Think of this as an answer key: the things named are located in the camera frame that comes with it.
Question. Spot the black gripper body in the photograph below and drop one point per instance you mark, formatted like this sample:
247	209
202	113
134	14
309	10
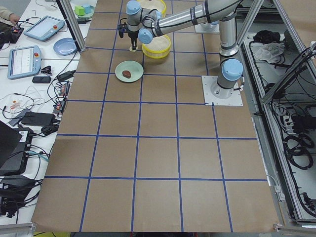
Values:
133	36

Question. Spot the white steamed bun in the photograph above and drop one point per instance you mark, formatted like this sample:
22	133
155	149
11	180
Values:
133	50

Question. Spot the yellow steamer layer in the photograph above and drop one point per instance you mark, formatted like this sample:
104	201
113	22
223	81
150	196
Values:
158	48
154	4

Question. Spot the light green plate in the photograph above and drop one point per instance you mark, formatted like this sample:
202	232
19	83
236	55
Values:
134	67

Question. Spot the brown steamed bun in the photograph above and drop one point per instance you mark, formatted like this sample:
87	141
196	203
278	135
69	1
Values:
126	74

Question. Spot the blue foam block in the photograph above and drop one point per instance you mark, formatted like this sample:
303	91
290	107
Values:
87	8

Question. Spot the green bowl with blocks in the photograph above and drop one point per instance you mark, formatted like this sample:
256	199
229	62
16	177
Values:
87	16

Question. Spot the green foam block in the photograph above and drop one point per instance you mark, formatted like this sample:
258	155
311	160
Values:
79	10

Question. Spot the blue plate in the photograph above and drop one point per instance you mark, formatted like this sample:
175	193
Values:
65	46

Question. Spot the small black power brick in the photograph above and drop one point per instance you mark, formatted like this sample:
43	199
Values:
65	76

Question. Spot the far teach pendant tablet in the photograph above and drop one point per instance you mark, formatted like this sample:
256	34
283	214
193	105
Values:
45	28

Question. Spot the teach pendant tablet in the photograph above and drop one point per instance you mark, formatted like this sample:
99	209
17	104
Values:
45	28
24	62

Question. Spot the near teach pendant tablet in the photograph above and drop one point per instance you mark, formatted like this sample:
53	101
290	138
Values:
24	62

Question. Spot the black power adapter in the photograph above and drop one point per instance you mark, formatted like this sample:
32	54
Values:
37	119

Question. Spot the white crumpled cloth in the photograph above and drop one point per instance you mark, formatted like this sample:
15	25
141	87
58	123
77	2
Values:
271	52

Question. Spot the black laptop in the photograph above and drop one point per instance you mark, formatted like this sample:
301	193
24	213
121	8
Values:
14	145

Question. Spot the aluminium frame post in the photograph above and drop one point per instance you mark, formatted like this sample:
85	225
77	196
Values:
71	21

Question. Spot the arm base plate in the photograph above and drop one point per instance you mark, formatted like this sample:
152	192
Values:
214	95

